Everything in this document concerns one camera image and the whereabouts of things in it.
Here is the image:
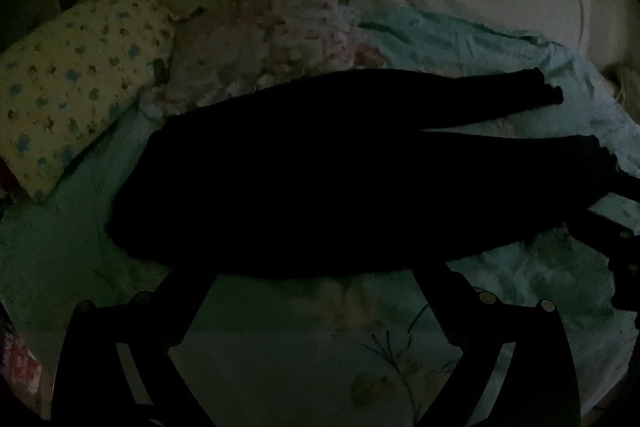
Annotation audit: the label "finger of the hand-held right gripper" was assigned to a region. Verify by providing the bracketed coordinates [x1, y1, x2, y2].
[566, 206, 640, 313]
[607, 167, 640, 208]

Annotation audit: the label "floral ruffled blanket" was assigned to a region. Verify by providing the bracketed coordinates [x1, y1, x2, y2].
[139, 0, 387, 118]

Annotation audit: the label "black pants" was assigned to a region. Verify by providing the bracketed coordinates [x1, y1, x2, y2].
[105, 68, 621, 280]

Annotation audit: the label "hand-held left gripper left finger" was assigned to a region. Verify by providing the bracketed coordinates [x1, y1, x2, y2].
[52, 264, 221, 427]

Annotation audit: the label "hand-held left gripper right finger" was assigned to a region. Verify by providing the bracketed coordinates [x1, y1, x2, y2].
[412, 264, 583, 427]

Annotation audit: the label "teal floral blanket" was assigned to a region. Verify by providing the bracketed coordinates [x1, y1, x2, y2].
[0, 7, 640, 424]

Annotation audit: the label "red cloth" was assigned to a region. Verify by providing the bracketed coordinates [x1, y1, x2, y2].
[0, 326, 42, 404]

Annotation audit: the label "yellow spotted pillow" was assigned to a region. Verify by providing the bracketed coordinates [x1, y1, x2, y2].
[0, 0, 177, 204]

